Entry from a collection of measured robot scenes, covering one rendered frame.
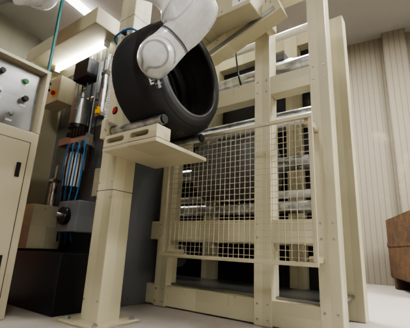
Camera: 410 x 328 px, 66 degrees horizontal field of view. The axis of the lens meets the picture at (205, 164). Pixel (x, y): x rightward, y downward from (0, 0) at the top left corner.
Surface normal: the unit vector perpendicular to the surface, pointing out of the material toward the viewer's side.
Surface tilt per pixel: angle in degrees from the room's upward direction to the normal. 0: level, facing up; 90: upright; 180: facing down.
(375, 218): 90
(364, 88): 90
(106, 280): 90
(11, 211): 90
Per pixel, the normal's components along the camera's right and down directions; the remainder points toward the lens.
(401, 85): -0.46, -0.25
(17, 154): 0.81, -0.11
